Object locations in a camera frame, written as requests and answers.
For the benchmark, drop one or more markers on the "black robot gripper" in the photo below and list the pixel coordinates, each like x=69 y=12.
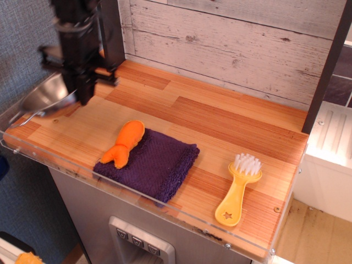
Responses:
x=77 y=59

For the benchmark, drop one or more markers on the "small stainless steel wok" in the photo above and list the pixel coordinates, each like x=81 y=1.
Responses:
x=50 y=99

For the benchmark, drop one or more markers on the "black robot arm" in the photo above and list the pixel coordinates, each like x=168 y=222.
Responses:
x=76 y=13

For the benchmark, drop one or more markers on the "orange plush fish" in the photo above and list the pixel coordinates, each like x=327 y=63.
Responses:
x=129 y=136

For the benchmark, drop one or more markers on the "clear acrylic edge guard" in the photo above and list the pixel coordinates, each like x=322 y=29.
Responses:
x=205 y=186

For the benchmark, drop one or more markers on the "purple knitted cloth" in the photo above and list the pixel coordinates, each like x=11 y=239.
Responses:
x=157 y=166

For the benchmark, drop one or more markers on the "grey toy fridge cabinet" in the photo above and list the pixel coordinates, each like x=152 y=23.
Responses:
x=90 y=209

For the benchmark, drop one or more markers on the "silver dispenser panel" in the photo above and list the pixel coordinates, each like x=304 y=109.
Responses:
x=134 y=245

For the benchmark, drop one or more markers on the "orange plush toy on floor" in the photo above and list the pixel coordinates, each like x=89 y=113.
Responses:
x=28 y=258

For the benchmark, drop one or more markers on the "yellow scrub brush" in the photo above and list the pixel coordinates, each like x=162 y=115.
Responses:
x=246 y=169

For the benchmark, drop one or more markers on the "white toy sink unit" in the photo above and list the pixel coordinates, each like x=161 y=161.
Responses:
x=324 y=177

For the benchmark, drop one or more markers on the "dark right shelf post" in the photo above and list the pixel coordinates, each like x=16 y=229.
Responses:
x=332 y=58

